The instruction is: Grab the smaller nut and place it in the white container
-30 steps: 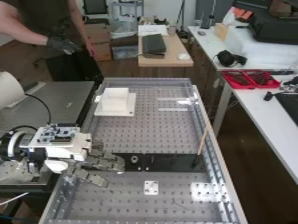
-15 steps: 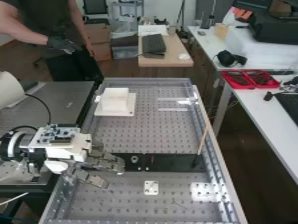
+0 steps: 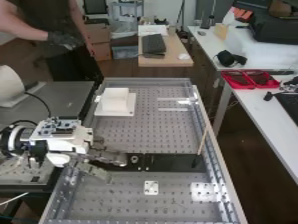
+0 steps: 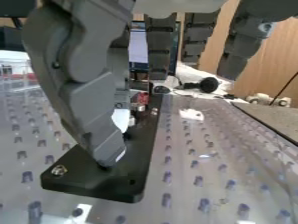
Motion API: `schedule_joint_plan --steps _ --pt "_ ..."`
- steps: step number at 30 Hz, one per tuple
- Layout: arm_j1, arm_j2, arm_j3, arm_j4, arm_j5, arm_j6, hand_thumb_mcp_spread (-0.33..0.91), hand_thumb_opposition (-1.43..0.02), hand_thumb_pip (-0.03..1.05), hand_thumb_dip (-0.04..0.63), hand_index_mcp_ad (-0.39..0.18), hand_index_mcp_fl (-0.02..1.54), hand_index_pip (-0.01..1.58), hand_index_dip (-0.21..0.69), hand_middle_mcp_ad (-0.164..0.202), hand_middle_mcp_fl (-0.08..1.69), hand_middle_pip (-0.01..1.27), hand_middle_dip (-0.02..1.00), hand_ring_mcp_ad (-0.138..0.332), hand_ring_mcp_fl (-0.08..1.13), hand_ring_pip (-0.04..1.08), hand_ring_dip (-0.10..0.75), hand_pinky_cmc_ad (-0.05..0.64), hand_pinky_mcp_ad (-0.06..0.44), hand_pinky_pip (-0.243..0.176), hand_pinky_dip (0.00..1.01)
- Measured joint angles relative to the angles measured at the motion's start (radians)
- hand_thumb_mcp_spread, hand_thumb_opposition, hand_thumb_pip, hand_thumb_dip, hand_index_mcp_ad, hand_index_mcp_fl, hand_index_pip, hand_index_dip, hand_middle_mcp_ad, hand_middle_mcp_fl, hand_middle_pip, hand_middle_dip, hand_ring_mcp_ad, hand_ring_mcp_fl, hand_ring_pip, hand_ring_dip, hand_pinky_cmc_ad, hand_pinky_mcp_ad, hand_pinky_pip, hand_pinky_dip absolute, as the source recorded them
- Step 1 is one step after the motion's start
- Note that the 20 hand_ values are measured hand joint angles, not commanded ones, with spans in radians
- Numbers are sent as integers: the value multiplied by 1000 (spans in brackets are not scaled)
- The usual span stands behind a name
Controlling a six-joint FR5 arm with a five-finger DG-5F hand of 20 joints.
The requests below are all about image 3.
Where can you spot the grey flat panel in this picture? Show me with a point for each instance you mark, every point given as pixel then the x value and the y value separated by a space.
pixel 66 100

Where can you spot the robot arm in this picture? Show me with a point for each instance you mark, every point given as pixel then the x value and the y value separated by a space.
pixel 13 138

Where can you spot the small white box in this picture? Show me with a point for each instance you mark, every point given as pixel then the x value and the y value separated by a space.
pixel 114 100

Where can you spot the black plate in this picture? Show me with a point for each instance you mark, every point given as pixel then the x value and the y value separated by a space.
pixel 173 163

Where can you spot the small square metal plate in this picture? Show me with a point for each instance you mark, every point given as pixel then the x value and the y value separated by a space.
pixel 150 187

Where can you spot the white desk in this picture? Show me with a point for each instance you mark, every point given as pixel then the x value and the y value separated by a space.
pixel 260 55
pixel 266 116

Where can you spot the large silver nut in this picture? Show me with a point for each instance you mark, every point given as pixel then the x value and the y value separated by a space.
pixel 133 159

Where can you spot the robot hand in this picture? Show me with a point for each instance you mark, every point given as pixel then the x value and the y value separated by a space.
pixel 66 136

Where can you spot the red tray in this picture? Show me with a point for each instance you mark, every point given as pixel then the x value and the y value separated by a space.
pixel 264 78
pixel 238 80

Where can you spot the thin stick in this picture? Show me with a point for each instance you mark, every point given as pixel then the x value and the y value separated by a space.
pixel 202 140

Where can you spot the black keyboard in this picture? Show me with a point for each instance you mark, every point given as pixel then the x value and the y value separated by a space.
pixel 290 108
pixel 153 43

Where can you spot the cardboard box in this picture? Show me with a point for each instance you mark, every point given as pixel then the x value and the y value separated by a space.
pixel 99 41

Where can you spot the wooden desk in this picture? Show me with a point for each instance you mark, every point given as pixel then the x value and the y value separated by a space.
pixel 170 61

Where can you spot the clear box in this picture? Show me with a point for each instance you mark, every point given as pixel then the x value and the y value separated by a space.
pixel 207 140

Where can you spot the black headset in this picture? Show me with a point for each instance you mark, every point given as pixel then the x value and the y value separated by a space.
pixel 229 58

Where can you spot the person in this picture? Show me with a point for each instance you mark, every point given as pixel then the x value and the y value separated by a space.
pixel 40 16

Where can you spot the white mouse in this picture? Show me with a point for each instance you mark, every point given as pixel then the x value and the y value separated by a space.
pixel 183 56

